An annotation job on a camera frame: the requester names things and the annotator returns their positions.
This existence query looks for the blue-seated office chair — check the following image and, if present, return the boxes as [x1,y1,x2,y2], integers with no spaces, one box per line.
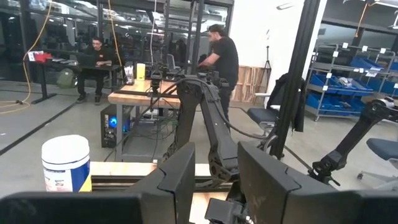
[247,92,280,136]
[356,138,398,191]

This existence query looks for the wooden pallet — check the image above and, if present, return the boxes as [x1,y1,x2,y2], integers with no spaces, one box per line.
[231,64,275,104]

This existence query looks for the long yellow cable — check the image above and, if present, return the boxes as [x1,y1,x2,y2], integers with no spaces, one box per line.
[0,0,54,115]

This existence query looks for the blue bin shelf rack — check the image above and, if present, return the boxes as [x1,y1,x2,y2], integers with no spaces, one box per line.
[304,42,398,123]

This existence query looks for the seated person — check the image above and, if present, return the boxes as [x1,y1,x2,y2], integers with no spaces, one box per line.
[75,37,116,106]

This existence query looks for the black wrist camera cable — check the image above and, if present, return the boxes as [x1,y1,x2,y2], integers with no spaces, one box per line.
[174,77,274,141]

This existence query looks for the black office desk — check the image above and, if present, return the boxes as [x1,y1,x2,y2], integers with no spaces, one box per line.
[30,57,123,105]

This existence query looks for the black computer tower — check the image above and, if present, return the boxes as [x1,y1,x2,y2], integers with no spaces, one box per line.
[99,104,132,149]

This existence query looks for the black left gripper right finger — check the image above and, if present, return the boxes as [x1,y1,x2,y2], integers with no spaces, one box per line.
[238,141,398,224]

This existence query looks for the black jacket on chair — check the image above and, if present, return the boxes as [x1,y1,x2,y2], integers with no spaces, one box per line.
[266,73,308,133]

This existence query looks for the black tripod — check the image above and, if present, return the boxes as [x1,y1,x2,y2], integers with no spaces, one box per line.
[262,45,274,72]

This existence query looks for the wooden workbench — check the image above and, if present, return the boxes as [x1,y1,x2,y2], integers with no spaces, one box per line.
[107,79,182,162]

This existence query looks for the green backpack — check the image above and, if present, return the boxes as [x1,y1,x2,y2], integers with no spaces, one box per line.
[55,68,78,89]

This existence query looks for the yellow box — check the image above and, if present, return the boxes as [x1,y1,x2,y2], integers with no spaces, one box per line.
[136,63,147,82]

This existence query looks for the standing person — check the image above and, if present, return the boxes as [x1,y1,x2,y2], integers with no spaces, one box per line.
[198,24,240,125]

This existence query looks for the black jointed camera mount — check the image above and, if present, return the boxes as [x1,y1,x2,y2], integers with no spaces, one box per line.
[307,98,398,187]

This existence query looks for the red box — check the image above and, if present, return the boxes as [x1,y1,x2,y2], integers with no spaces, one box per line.
[33,51,53,63]

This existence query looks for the black aluminium extrusion frame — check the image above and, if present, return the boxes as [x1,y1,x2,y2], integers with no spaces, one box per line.
[90,174,234,191]

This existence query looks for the white-lidded blue yellow wipes canister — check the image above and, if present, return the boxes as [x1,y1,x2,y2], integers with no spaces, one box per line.
[41,134,93,193]

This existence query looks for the black rig upright post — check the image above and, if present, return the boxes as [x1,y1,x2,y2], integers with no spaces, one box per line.
[268,0,322,160]

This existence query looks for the black laptop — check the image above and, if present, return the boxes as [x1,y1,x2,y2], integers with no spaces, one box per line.
[76,53,98,67]

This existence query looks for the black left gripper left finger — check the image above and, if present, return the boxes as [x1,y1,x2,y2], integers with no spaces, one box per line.
[0,142,196,224]

